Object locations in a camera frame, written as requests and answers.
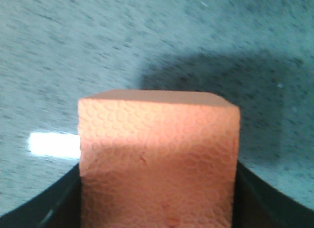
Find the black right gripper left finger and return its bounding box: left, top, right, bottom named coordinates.
left=0, top=165, right=81, bottom=228

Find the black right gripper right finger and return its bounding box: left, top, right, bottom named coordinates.
left=232, top=162, right=314, bottom=228

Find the orange foam block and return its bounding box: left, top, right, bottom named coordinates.
left=78, top=90, right=240, bottom=228

